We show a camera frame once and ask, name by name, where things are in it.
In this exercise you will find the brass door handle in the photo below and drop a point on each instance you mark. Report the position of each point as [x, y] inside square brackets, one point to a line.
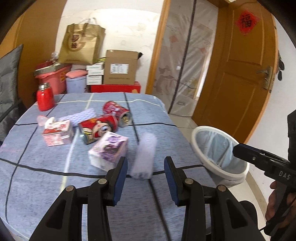
[268, 72]

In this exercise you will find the light blue plastic bucket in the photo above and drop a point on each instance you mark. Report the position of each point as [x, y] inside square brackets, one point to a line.
[76, 85]

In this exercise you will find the red drink can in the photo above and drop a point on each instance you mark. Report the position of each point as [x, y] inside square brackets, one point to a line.
[122, 115]

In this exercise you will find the white round trash bin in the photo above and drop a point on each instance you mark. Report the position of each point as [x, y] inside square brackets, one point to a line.
[214, 149]

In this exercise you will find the red cartoon can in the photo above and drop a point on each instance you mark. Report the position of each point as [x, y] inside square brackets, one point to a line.
[94, 128]

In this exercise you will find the pink plastic basket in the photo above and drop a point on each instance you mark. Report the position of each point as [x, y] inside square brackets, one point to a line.
[55, 75]

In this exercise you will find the white foam net sleeve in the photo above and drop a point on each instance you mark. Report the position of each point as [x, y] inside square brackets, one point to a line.
[144, 158]

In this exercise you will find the red thermos bottle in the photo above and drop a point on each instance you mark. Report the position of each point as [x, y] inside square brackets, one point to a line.
[45, 97]

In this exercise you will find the hanging black keys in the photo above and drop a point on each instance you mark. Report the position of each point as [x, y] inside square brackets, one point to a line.
[280, 68]

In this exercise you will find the strawberry milk carton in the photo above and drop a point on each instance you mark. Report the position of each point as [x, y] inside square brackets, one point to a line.
[58, 133]

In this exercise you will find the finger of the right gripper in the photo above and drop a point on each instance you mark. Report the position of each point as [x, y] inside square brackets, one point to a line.
[261, 159]

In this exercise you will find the grey cushioned chair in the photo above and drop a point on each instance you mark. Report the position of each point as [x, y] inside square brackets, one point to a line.
[9, 94]

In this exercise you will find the blue plaid tablecloth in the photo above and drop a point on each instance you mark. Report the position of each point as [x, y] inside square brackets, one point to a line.
[33, 174]

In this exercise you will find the gold paper gift bag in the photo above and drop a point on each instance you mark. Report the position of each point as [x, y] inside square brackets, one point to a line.
[82, 43]

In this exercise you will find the purple tissue pack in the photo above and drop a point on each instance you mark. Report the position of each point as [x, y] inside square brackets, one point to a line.
[106, 153]

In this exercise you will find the pink cushion lid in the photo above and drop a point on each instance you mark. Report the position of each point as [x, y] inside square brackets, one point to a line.
[76, 73]

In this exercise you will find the red fu door decoration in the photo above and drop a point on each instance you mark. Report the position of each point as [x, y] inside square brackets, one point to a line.
[246, 22]

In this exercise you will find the brown cardboard box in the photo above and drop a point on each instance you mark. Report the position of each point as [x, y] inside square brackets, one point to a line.
[120, 67]

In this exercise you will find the red flat gift box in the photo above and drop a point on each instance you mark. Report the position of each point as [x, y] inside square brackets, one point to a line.
[135, 88]

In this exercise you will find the stacked white small boxes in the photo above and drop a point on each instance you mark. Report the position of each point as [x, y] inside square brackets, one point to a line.
[95, 74]

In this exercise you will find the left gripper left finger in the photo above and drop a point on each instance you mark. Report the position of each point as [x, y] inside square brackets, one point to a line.
[63, 220]

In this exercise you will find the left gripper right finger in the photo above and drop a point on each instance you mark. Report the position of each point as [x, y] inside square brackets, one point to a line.
[211, 213]

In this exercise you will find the wooden door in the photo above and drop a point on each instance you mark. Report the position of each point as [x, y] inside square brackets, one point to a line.
[233, 98]

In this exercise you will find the transparent zip door curtain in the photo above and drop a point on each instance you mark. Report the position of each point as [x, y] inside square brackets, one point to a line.
[185, 55]

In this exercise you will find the right hand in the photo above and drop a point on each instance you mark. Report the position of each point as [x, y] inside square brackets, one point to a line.
[270, 211]

